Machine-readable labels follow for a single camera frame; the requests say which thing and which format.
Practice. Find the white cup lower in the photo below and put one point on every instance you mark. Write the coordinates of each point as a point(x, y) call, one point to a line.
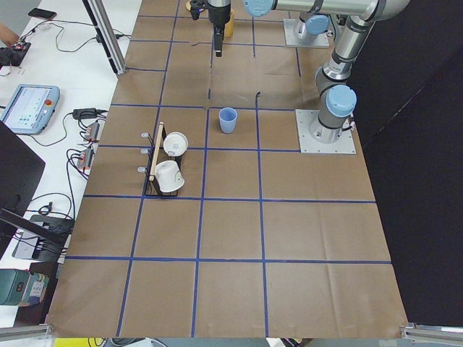
point(169, 176)

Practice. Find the black monitor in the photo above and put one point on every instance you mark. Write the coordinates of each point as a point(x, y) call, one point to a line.
point(21, 172)

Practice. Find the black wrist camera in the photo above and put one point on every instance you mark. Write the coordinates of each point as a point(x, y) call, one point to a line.
point(197, 7)

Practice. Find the black smartphone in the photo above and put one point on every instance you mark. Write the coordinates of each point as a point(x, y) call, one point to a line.
point(42, 14)

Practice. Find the light blue plastic cup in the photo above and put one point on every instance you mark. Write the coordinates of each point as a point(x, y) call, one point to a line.
point(227, 119)

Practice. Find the aluminium frame post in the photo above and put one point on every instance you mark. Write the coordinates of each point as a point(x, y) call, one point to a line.
point(101, 23)

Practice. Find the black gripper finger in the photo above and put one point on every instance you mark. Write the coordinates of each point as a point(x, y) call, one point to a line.
point(218, 39)

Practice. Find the brown paper table cover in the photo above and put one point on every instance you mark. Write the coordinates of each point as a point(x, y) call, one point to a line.
point(262, 240)

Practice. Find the green box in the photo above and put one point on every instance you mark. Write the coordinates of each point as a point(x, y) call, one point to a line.
point(13, 285)

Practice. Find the blue teach pendant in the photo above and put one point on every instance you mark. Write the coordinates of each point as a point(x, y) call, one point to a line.
point(30, 108)

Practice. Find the white cup upper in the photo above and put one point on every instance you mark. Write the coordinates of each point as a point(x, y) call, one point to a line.
point(175, 144)

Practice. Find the white cup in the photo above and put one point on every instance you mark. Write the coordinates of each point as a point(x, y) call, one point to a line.
point(175, 144)
point(169, 176)

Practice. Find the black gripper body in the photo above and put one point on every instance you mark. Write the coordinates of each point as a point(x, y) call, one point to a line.
point(218, 16)

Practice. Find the black wire cup rack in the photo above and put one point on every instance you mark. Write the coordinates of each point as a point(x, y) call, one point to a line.
point(156, 155)

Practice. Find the grey usb hub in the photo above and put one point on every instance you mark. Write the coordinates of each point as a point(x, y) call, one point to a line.
point(27, 249)

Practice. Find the person's hand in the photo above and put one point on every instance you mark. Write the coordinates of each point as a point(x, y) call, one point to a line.
point(7, 36)

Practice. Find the black power adapter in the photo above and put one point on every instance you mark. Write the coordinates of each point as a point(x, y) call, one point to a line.
point(84, 113)

